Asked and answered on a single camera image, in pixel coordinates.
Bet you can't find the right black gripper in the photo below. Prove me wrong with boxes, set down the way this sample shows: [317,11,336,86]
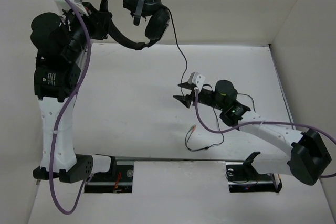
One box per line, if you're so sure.
[173,80,226,111]

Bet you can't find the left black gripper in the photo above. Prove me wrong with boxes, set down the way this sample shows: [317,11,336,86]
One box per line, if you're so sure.
[63,1,113,61]

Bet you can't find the black headphones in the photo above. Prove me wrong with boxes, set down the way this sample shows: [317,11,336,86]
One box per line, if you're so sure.
[99,0,171,50]

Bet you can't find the black headphone cable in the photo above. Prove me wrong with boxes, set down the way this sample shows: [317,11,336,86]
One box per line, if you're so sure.
[165,7,256,152]

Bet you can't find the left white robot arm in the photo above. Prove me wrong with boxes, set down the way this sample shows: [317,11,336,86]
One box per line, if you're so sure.
[30,3,118,184]

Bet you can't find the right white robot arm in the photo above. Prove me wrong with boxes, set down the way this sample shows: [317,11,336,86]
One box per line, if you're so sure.
[175,80,335,186]

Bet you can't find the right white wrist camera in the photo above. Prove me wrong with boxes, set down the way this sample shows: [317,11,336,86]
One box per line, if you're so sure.
[187,72,205,91]

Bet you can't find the aluminium rail left side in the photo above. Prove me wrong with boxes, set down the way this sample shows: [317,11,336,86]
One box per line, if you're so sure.
[76,46,88,71]

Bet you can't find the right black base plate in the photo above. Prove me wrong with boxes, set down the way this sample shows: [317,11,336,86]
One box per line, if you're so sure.
[225,163,283,193]

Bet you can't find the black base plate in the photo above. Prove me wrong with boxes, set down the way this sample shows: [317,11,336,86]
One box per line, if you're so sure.
[225,163,283,193]
[84,160,134,194]

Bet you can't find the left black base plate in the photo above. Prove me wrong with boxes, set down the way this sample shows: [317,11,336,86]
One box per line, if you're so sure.
[84,160,134,194]

